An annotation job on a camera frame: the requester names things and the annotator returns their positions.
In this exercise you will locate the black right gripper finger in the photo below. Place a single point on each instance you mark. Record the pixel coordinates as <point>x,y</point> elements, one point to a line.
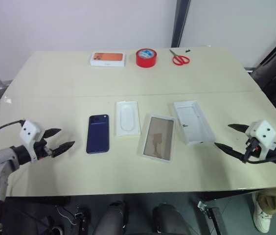
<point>239,127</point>
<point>231,150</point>

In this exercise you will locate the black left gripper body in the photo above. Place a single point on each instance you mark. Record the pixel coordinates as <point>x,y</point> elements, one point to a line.
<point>41,149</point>

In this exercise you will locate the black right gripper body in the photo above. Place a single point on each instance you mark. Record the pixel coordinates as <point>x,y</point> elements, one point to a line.
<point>251,149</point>

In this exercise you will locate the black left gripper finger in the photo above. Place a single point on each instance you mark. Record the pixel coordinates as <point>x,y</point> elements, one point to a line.
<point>52,132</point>
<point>63,148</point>

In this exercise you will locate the dark blue smartphone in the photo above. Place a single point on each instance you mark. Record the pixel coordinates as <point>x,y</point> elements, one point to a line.
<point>98,137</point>

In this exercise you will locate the deep white box lid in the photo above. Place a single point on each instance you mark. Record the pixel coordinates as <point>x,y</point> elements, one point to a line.
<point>194,122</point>

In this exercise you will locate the white moulded insert tray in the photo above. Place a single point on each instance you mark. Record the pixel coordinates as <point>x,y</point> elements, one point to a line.
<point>127,120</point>

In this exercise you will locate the shallow white box base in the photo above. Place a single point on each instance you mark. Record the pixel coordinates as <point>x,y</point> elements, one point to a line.
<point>158,139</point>

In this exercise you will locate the white box with orange phone print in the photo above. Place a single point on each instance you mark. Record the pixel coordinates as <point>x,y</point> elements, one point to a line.
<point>107,58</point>

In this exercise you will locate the white sneaker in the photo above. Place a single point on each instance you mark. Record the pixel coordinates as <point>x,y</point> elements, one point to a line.
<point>261,215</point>

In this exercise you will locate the small black clip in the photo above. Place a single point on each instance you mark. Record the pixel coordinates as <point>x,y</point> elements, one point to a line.
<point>188,50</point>

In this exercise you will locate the red tape roll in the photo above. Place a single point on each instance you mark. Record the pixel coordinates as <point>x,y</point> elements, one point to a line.
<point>146,60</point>

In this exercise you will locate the dark vertical pillar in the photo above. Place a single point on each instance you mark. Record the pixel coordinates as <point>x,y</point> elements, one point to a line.
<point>180,22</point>

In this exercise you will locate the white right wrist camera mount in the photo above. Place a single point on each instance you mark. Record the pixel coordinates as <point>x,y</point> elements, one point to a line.
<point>262,132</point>

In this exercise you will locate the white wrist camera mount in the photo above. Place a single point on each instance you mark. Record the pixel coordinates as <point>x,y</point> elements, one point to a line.
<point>29,131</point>
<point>262,132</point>

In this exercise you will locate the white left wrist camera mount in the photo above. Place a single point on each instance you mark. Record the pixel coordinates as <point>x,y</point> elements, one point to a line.
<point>29,131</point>

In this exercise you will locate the metal table leg bracket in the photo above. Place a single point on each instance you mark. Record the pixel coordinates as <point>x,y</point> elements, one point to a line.
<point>209,213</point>

